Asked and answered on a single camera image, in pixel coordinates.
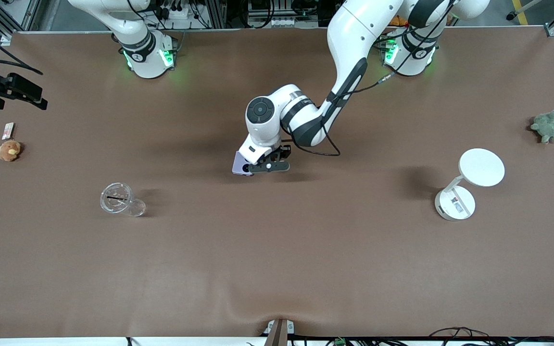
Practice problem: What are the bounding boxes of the black floor cables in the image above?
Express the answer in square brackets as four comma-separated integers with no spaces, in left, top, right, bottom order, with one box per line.
[428,327,554,346]

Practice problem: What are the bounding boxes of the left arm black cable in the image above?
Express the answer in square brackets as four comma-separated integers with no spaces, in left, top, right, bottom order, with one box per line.
[282,0,455,158]

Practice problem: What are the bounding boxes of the green plush turtle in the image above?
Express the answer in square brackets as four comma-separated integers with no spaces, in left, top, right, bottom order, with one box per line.
[530,110,554,144]

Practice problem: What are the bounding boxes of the power strip with black plugs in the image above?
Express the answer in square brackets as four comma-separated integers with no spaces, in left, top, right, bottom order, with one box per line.
[154,0,197,21]

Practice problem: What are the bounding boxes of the camera mount post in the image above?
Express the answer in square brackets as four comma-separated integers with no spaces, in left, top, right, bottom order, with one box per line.
[264,319,295,346]

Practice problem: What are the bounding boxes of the aluminium frame post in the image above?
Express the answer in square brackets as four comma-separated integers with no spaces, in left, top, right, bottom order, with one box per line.
[203,0,229,29]

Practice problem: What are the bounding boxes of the white desk lamp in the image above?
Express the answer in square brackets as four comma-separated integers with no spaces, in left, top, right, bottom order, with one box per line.
[434,148,505,222]

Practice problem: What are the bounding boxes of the brown plush bear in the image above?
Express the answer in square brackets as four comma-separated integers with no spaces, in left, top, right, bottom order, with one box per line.
[0,140,23,162]

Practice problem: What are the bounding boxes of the clear cup with slotted lid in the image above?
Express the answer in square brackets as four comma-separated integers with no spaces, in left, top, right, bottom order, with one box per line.
[100,182,147,217]

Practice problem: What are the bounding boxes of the lilac flip phone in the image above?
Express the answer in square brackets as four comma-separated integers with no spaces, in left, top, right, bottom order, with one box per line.
[232,151,253,176]

